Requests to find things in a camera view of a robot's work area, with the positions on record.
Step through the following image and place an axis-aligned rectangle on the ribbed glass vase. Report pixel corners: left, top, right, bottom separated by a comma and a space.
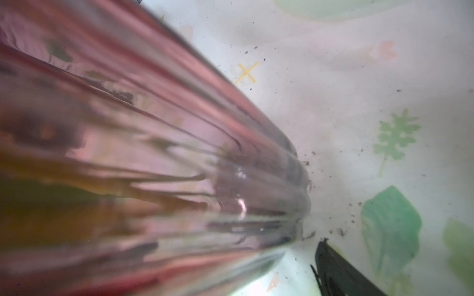
1, 1, 311, 296

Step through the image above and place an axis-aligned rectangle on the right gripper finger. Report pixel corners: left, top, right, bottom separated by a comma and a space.
311, 238, 386, 296

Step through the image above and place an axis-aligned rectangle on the floral table mat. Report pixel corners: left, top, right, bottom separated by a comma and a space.
142, 1, 474, 296

